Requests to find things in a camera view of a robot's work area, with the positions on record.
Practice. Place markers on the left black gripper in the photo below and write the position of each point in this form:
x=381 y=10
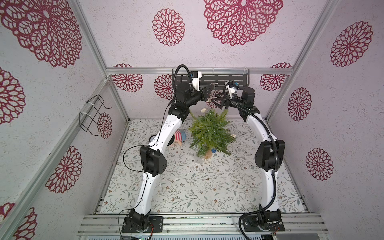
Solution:
x=204 y=93

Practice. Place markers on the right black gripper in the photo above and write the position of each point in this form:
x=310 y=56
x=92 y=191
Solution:
x=225 y=100

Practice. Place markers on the small green christmas tree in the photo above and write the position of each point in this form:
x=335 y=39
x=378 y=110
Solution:
x=210 y=131

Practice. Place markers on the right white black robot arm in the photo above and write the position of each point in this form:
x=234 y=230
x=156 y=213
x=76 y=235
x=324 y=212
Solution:
x=269 y=154

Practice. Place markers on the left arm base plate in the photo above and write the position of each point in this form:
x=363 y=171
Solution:
x=146 y=224

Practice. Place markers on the small black alarm clock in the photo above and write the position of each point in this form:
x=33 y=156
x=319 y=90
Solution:
x=153 y=138

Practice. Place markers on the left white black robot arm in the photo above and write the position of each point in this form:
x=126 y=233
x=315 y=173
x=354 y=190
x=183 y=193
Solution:
x=153 y=158

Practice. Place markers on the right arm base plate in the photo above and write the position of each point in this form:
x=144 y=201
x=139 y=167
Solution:
x=264 y=222

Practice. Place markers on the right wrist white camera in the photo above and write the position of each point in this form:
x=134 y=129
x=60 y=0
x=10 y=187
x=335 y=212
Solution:
x=232 y=88

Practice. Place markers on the wrist white camera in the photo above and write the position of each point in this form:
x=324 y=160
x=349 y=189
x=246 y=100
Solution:
x=196 y=76
x=232 y=88

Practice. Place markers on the plush doll striped shirt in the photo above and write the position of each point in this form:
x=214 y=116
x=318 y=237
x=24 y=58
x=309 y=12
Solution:
x=178 y=138

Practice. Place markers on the black wire wall rack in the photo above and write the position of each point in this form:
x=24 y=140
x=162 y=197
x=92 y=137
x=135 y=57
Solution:
x=96 y=121

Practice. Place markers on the clear battery box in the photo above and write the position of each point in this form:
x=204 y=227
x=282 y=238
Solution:
x=198 y=160

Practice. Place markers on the dark grey wall shelf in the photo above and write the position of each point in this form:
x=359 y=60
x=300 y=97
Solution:
x=217 y=79

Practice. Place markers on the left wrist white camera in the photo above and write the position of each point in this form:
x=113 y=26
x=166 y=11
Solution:
x=196 y=76

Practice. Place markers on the string lights with rattan balls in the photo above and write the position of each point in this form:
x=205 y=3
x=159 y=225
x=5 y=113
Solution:
x=211 y=105

